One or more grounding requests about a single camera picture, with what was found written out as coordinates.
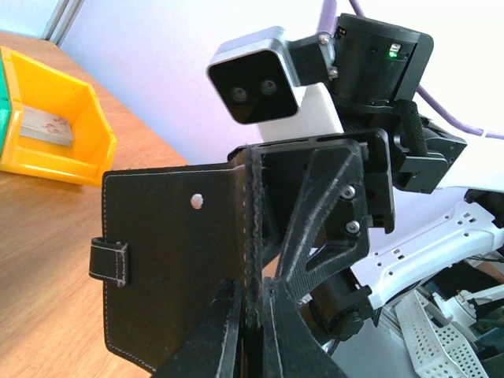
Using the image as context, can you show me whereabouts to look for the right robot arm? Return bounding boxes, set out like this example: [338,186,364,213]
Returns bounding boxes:
[208,13,466,343]

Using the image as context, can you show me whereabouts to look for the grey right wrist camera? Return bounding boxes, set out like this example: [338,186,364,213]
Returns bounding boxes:
[206,26,343,142]

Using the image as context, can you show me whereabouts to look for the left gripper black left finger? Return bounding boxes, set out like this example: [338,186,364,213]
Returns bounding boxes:
[153,280,243,378]

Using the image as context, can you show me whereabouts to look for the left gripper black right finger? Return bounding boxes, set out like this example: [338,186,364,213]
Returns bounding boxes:
[261,277,346,378]

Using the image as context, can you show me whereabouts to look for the yellow plastic bin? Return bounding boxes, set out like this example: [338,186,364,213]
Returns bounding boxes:
[1,46,117,187]

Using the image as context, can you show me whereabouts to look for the green plastic bin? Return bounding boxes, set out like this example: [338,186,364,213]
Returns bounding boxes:
[1,53,13,156]

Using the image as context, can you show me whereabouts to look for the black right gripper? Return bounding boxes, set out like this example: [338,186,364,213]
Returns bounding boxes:
[252,129,395,302]

